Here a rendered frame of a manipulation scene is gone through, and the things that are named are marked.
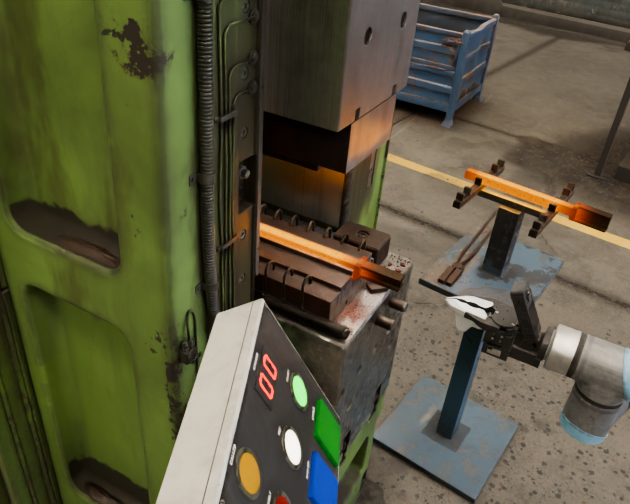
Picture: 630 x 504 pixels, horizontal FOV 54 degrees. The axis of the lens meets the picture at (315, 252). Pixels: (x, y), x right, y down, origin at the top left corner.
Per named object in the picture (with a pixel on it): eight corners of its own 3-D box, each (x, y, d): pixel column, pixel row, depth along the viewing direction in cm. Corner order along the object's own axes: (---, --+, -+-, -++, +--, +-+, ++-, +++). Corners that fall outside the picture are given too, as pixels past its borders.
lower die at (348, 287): (368, 280, 143) (372, 249, 138) (327, 326, 128) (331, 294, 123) (221, 224, 159) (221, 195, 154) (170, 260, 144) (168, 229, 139)
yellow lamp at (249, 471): (271, 476, 71) (272, 452, 69) (248, 507, 67) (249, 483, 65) (248, 464, 72) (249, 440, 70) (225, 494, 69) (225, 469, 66)
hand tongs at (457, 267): (502, 202, 217) (503, 199, 217) (514, 205, 216) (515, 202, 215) (437, 281, 174) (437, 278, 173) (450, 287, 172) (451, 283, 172)
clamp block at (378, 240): (388, 256, 152) (392, 234, 149) (374, 272, 146) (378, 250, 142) (345, 240, 157) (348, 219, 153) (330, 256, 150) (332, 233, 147)
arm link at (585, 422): (618, 429, 125) (640, 386, 118) (589, 458, 119) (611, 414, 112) (576, 401, 131) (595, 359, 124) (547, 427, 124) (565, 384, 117)
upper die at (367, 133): (390, 138, 123) (397, 93, 118) (345, 174, 108) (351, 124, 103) (220, 90, 139) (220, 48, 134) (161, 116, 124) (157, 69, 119)
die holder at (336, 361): (388, 386, 177) (414, 259, 152) (326, 484, 148) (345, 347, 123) (229, 315, 197) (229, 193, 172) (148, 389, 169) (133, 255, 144)
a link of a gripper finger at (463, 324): (436, 325, 126) (479, 342, 122) (441, 303, 123) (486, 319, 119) (441, 317, 128) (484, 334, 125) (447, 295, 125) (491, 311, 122)
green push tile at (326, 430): (341, 427, 98) (321, 396, 95) (339, 466, 92) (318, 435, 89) (331, 430, 99) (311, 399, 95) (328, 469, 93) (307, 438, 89)
